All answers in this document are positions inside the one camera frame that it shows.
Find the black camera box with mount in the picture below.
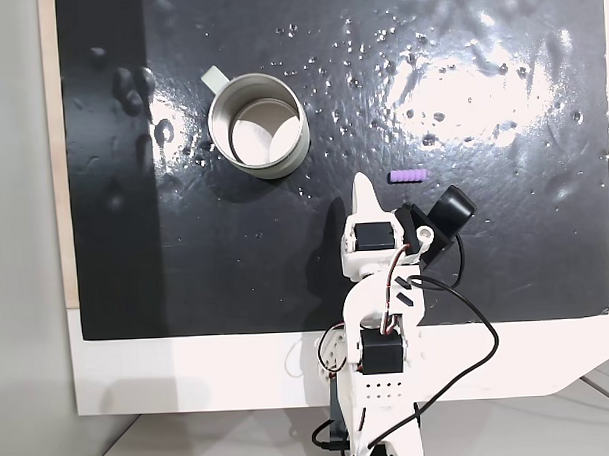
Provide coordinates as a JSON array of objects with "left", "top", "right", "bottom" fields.
[{"left": 398, "top": 184, "right": 481, "bottom": 274}]

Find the white board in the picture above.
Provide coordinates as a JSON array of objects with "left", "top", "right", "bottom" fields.
[{"left": 66, "top": 286, "right": 609, "bottom": 417}]

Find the thin white cord loop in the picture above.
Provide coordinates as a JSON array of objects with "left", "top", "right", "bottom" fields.
[{"left": 281, "top": 336, "right": 305, "bottom": 381}]

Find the purple ribbed pen grip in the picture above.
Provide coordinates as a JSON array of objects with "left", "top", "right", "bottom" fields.
[{"left": 389, "top": 169, "right": 429, "bottom": 185}]

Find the light wooden board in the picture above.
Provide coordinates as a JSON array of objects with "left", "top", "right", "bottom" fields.
[{"left": 35, "top": 0, "right": 82, "bottom": 312}]

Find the metal cup with handle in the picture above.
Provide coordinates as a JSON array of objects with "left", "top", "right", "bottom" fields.
[{"left": 200, "top": 62, "right": 313, "bottom": 182}]

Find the black glossy mat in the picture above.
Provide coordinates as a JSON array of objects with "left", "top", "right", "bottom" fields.
[{"left": 53, "top": 0, "right": 609, "bottom": 343}]

